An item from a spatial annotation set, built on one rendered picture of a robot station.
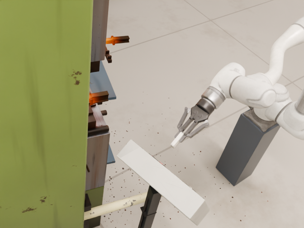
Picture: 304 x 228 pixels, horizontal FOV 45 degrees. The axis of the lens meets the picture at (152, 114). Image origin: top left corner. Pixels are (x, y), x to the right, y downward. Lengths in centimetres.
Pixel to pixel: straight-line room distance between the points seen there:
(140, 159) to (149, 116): 180
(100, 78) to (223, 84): 100
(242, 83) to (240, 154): 119
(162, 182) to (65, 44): 59
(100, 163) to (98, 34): 79
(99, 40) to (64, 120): 34
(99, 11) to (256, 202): 199
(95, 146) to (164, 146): 122
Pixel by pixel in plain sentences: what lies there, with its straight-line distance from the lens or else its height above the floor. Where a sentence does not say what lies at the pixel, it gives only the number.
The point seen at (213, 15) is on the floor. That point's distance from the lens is 459.
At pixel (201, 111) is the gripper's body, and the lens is 156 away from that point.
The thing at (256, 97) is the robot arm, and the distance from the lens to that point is 145.
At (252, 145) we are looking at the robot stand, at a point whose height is 46.
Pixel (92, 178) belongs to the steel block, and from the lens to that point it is 198.
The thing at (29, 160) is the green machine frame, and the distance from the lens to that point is 124.
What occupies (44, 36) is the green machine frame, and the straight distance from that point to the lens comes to 92.
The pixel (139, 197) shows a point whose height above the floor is 64.
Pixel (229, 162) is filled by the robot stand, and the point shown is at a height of 16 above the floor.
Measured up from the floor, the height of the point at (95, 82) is 68.
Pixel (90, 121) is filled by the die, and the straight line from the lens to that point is 167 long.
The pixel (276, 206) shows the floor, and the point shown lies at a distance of 289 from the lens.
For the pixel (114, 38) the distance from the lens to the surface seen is 219.
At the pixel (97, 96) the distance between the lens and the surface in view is 173.
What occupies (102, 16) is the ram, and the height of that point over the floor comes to 155.
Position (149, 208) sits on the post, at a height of 97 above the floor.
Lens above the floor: 223
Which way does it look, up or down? 46 degrees down
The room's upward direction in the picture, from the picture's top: 13 degrees clockwise
